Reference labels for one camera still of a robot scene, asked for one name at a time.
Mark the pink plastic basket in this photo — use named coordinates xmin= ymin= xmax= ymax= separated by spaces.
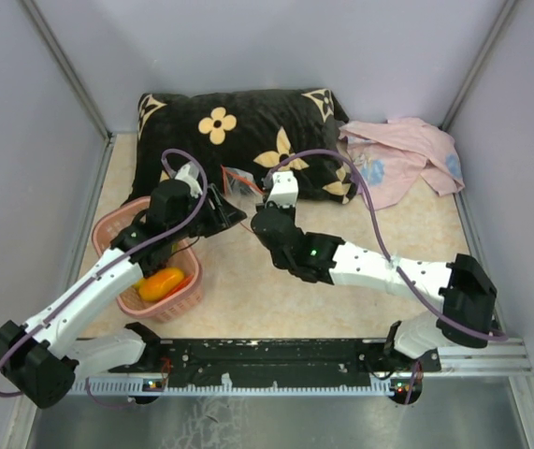
xmin=92 ymin=196 xmax=203 ymax=322

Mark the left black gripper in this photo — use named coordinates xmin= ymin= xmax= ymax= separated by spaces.
xmin=169 ymin=183 xmax=248 ymax=243

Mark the aluminium frame post right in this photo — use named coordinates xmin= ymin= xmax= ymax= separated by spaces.
xmin=440 ymin=0 xmax=520 ymax=132

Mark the clear zip top bag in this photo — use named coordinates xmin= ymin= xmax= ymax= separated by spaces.
xmin=222 ymin=167 xmax=263 ymax=209

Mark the aluminium frame post left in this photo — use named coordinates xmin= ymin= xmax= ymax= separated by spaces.
xmin=18 ymin=0 xmax=113 ymax=141

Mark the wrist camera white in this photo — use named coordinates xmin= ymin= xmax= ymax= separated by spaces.
xmin=265 ymin=171 xmax=299 ymax=209
xmin=175 ymin=162 xmax=202 ymax=198

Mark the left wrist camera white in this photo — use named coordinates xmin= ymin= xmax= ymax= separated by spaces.
xmin=175 ymin=162 xmax=202 ymax=198

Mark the orange carrot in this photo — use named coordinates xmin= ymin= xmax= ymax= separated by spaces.
xmin=170 ymin=275 xmax=194 ymax=294

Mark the orange mango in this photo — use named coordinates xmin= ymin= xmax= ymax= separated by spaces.
xmin=137 ymin=268 xmax=185 ymax=302

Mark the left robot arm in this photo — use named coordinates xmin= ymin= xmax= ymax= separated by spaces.
xmin=0 ymin=181 xmax=246 ymax=409

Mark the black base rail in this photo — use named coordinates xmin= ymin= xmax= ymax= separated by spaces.
xmin=107 ymin=336 xmax=441 ymax=389

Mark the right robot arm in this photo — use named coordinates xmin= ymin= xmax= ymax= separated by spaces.
xmin=251 ymin=207 xmax=505 ymax=370

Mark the black floral pillow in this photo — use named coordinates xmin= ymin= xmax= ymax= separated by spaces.
xmin=128 ymin=88 xmax=357 ymax=204

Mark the aluminium frame post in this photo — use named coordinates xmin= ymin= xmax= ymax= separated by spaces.
xmin=18 ymin=0 xmax=113 ymax=141
xmin=440 ymin=0 xmax=520 ymax=132

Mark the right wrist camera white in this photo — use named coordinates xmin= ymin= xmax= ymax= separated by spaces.
xmin=265 ymin=171 xmax=299 ymax=209

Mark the pink printed cloth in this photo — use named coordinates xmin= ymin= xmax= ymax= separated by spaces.
xmin=339 ymin=118 xmax=465 ymax=210

